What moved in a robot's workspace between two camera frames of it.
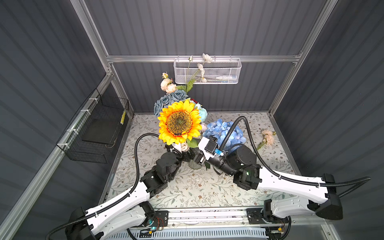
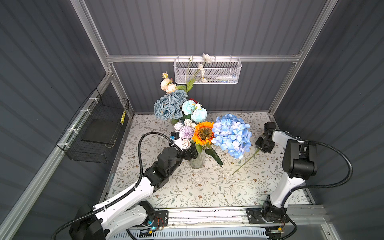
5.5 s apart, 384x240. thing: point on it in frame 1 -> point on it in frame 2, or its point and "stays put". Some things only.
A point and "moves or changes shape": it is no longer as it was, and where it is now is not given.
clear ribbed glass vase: (195, 165) stays put
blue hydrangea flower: (220, 130) moves or changes shape
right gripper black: (200, 157) -> (258, 143)
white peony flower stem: (166, 85) stays put
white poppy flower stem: (188, 85) stays put
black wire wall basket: (95, 129) stays put
